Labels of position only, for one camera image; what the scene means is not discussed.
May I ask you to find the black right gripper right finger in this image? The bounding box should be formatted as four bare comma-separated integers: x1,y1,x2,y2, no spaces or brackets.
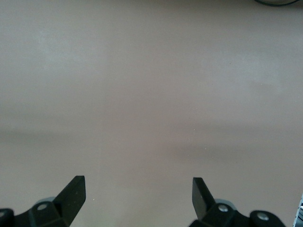
189,177,287,227

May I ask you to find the black cable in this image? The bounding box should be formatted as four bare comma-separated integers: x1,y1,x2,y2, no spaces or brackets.
253,0,302,7

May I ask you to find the aluminium frame rail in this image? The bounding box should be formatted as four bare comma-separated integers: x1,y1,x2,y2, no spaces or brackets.
293,192,303,227

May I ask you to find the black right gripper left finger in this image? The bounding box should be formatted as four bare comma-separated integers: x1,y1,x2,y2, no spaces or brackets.
0,175,86,227

